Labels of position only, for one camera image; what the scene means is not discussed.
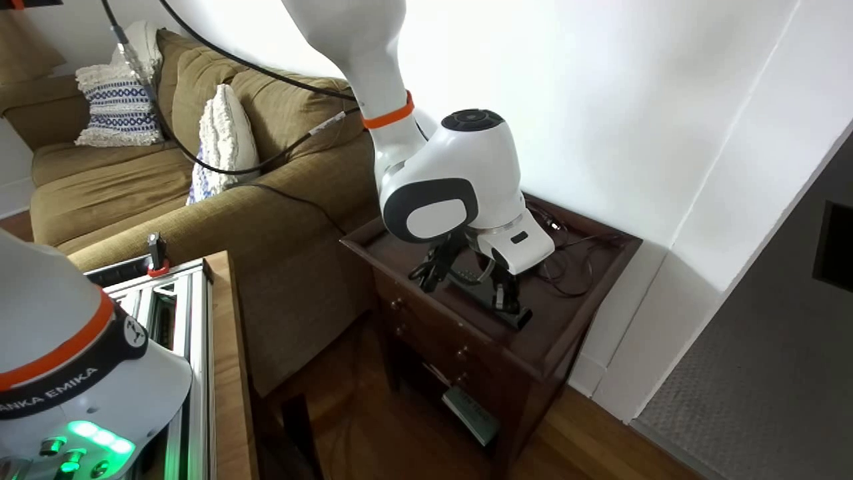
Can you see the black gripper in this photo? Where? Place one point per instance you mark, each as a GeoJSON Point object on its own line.
{"type": "Point", "coordinates": [471, 248]}

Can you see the black remote control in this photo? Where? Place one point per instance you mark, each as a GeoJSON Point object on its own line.
{"type": "Point", "coordinates": [468, 291]}

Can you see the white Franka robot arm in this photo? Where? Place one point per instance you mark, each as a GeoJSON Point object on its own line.
{"type": "Point", "coordinates": [463, 168]}

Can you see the wooden robot table top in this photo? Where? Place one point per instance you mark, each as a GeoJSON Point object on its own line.
{"type": "Point", "coordinates": [230, 373]}

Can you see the dark wood side table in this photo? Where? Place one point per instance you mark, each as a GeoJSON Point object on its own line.
{"type": "Point", "coordinates": [409, 284]}

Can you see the flat black shelf device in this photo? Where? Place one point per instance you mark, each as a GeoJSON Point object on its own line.
{"type": "Point", "coordinates": [471, 416]}

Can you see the olive fabric sofa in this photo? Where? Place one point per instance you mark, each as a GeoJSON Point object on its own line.
{"type": "Point", "coordinates": [295, 231]}

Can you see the black table leg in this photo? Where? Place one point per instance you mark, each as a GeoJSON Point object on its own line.
{"type": "Point", "coordinates": [290, 436]}

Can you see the white knit pillow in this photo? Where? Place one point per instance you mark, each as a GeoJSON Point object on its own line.
{"type": "Point", "coordinates": [227, 141]}

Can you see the blue patterned white pillow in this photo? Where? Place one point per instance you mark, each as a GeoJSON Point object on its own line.
{"type": "Point", "coordinates": [119, 105]}

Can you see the plain white cushion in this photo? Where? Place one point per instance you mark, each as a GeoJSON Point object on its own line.
{"type": "Point", "coordinates": [143, 43]}

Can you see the olive couch section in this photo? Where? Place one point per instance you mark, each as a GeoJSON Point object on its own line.
{"type": "Point", "coordinates": [41, 96]}

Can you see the aluminium profile frame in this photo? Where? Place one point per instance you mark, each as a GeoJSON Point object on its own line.
{"type": "Point", "coordinates": [190, 320]}

